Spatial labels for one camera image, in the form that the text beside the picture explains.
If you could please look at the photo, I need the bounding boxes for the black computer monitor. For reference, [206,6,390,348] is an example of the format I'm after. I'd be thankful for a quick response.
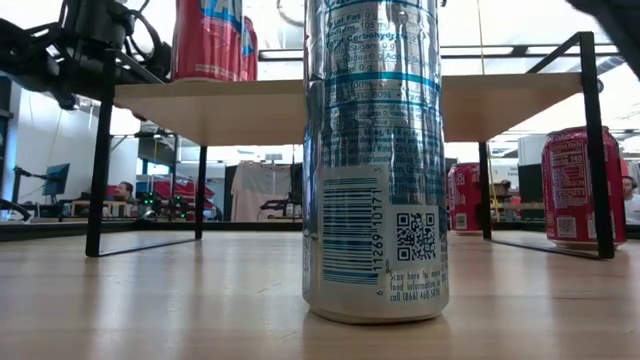
[42,163,71,197]

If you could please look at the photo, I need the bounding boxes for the red storage bins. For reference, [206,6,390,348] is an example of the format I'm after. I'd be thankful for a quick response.
[104,177,217,221]

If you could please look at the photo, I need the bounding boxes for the red Coca-Cola can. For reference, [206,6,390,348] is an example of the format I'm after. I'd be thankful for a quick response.
[540,124,628,250]
[446,161,485,236]

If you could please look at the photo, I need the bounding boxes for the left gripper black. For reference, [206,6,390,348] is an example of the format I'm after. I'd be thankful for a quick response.
[134,42,174,82]

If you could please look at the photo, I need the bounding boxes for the slim silver blue drink can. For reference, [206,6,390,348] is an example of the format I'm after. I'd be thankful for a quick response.
[301,0,450,326]

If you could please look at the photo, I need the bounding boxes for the wooden shelf with black legs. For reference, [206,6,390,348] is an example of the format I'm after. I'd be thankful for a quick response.
[84,30,617,261]

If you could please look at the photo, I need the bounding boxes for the white hanging cloth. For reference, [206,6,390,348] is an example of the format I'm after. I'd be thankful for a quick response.
[230,160,296,223]

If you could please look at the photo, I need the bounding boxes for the red-orange Fanta can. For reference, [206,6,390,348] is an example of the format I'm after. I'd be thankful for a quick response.
[241,14,260,83]
[170,0,247,83]

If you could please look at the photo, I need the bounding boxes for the person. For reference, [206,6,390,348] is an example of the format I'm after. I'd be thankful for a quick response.
[621,174,640,225]
[112,180,136,206]

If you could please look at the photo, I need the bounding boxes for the black metal table frame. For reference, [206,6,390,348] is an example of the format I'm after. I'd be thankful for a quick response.
[0,219,640,244]

